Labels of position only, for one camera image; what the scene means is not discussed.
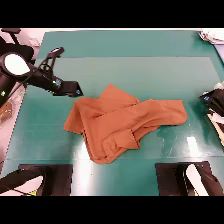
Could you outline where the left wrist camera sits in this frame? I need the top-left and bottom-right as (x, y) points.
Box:
(39, 46), (65, 73)

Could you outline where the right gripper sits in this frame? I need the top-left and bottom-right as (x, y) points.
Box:
(199, 88), (224, 116)

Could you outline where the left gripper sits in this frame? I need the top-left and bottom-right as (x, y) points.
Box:
(50, 78), (85, 99)

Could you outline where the white garment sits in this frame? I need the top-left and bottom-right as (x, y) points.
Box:
(199, 28), (224, 45)

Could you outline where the orange shirt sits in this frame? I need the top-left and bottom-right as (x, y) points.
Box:
(63, 83), (189, 165)

